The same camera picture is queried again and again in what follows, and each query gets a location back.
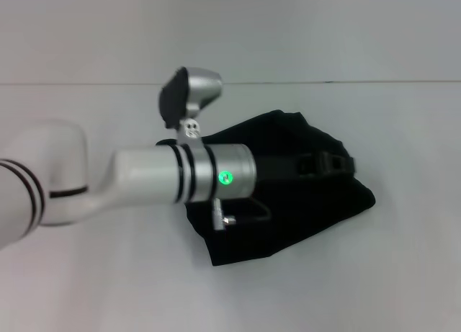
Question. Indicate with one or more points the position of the black shirt with FREE print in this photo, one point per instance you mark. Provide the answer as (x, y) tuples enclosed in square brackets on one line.
[(288, 202)]

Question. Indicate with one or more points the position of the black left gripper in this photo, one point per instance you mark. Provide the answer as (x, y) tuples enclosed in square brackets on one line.
[(288, 164)]

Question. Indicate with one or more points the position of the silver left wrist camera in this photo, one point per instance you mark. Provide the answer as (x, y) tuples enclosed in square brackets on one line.
[(191, 90)]

